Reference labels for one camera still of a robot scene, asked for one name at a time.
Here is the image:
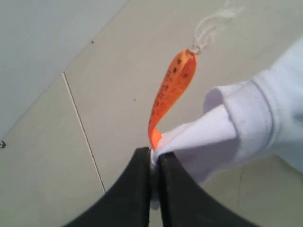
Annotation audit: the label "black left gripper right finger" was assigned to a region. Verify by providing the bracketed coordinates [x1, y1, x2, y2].
[158, 153, 254, 227]

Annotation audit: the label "white tag string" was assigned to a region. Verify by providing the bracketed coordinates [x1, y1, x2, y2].
[190, 0, 244, 54]

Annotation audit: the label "white t-shirt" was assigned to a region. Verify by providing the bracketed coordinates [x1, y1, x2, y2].
[149, 35, 303, 211]

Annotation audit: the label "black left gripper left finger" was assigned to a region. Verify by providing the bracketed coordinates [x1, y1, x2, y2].
[66, 147, 151, 227]

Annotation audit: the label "orange size tag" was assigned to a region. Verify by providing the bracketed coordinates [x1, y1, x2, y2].
[147, 49, 197, 150]

